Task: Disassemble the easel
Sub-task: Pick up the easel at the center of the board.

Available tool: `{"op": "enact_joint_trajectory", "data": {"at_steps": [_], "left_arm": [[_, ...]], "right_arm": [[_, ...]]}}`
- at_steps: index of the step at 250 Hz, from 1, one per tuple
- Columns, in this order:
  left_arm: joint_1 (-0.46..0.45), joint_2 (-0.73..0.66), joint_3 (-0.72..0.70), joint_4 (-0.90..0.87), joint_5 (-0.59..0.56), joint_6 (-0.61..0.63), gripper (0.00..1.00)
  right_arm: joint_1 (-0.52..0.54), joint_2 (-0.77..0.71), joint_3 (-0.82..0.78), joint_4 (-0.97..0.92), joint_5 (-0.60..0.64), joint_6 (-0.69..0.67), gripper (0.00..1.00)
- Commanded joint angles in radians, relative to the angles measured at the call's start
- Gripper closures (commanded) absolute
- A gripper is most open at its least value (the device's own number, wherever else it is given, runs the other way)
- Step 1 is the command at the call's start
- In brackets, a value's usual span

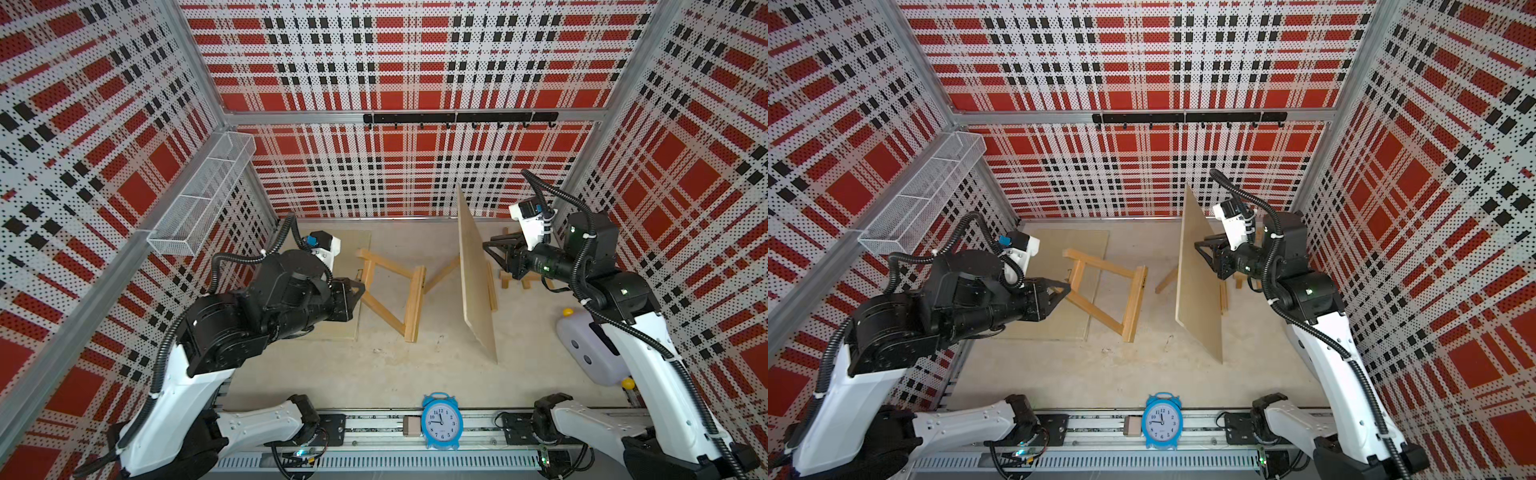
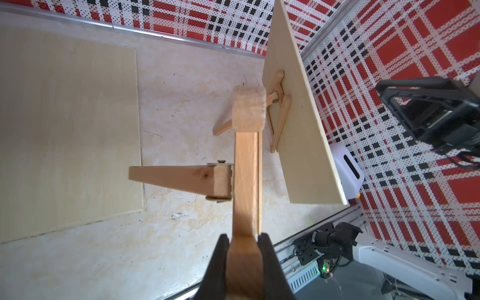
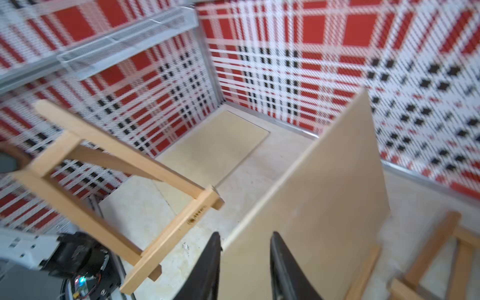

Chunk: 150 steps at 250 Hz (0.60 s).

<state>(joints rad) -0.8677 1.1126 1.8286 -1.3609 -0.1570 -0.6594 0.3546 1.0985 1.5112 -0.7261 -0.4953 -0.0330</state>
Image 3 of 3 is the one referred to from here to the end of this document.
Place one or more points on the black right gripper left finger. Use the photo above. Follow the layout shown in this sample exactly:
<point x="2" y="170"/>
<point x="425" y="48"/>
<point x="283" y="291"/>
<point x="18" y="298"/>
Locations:
<point x="203" y="281"/>

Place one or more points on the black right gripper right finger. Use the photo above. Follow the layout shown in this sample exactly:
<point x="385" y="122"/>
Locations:
<point x="288" y="282"/>

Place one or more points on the wooden easel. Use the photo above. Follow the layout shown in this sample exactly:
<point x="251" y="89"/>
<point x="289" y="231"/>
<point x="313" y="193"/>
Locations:
<point x="358" y="285"/>
<point x="79" y="159"/>
<point x="467" y="245"/>

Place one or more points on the plywood board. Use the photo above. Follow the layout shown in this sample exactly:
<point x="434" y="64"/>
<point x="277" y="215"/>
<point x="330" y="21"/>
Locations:
<point x="329" y="208"/>
<point x="214" y="150"/>

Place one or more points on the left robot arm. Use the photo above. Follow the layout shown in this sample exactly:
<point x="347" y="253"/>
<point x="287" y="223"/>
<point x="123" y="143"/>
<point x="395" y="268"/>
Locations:
<point x="86" y="267"/>

